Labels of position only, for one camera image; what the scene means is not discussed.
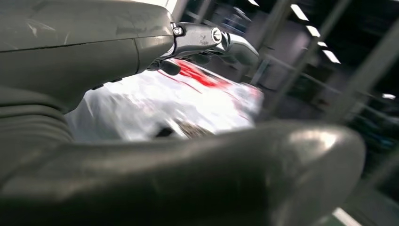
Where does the white poly mailer parcel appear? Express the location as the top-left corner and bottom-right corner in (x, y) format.
(64, 57), (265, 145)

